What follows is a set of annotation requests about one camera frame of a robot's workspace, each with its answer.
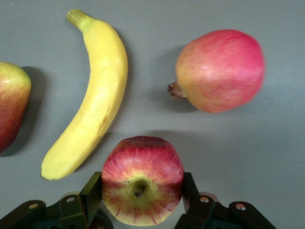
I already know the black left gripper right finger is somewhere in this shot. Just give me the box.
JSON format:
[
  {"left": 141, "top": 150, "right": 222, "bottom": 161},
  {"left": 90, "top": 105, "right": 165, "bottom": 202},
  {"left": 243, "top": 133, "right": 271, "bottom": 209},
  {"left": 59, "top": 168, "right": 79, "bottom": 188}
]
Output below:
[{"left": 175, "top": 171, "right": 277, "bottom": 229}]

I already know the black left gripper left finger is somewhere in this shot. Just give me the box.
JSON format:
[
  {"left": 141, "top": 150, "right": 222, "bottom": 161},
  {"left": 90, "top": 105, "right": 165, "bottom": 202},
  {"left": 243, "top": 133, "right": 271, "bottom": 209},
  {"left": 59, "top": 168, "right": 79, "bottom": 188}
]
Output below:
[{"left": 0, "top": 171, "right": 112, "bottom": 229}]

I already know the red yellow apple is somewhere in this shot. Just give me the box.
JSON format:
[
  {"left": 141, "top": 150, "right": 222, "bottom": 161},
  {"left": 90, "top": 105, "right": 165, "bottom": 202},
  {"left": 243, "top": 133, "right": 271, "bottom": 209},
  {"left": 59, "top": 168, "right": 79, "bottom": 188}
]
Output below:
[{"left": 101, "top": 135, "right": 185, "bottom": 227}]

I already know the yellow banana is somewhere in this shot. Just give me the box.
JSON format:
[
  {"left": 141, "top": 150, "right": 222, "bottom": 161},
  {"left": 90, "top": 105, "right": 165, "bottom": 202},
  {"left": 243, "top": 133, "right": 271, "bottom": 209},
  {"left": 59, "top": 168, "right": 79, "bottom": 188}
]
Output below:
[{"left": 40, "top": 9, "right": 129, "bottom": 181}]

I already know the red yellow mango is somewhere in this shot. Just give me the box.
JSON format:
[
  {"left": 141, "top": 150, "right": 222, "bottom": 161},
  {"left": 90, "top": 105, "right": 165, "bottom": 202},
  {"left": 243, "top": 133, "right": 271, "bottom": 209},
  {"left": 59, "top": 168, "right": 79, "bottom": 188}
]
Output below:
[{"left": 0, "top": 61, "right": 32, "bottom": 155}]

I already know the red pomegranate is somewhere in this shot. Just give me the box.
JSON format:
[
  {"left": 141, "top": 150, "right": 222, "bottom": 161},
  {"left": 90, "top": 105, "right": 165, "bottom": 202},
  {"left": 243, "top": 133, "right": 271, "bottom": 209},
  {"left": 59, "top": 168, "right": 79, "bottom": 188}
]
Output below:
[{"left": 167, "top": 29, "right": 266, "bottom": 114}]

